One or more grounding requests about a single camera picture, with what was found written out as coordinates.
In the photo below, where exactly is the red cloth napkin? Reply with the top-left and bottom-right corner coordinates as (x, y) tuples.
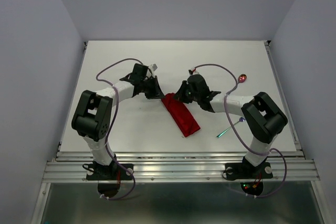
(161, 93), (201, 137)

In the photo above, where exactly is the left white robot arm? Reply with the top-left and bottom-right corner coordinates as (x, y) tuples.
(71, 63), (164, 179)

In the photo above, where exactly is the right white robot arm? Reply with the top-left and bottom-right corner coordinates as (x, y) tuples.
(174, 73), (288, 177)

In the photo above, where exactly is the iridescent metal spoon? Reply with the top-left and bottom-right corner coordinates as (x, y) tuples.
(232, 74), (247, 91)

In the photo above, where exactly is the iridescent metal fork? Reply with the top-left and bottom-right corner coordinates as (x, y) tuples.
(216, 117), (246, 139)

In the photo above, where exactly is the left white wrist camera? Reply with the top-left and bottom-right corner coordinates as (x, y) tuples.
(148, 63), (158, 72)

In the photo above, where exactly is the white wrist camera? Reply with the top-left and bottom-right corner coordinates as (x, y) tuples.
(148, 63), (158, 72)
(188, 68), (199, 76)

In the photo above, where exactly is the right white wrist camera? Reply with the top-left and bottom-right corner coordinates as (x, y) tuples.
(188, 68), (199, 76)

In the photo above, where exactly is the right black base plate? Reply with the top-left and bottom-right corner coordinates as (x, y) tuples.
(222, 162), (273, 181)

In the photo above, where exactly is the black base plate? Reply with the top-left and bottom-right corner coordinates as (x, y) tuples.
(82, 162), (132, 181)
(222, 162), (273, 181)

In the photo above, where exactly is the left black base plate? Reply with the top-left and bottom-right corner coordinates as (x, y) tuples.
(82, 162), (132, 181)

